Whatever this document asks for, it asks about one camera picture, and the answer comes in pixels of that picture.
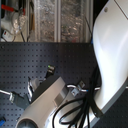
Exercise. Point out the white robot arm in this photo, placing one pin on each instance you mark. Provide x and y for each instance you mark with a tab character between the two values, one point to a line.
105	62

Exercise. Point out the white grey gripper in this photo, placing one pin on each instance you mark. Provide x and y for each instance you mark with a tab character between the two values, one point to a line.
47	98

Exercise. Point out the blue object at edge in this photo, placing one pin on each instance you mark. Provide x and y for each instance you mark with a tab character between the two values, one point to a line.
2	121

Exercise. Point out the black block with green part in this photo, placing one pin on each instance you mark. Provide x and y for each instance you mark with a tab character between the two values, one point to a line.
50	71

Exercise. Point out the cluttered shelf items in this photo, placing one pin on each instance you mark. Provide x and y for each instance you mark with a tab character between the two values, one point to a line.
15	24

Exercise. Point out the grey cable clip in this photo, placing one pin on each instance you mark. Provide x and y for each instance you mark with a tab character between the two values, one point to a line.
76	90

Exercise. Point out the black perforated board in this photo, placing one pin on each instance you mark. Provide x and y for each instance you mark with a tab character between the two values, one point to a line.
72	61

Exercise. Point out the clear plastic storage bin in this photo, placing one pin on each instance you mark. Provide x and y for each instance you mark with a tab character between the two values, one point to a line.
44	11

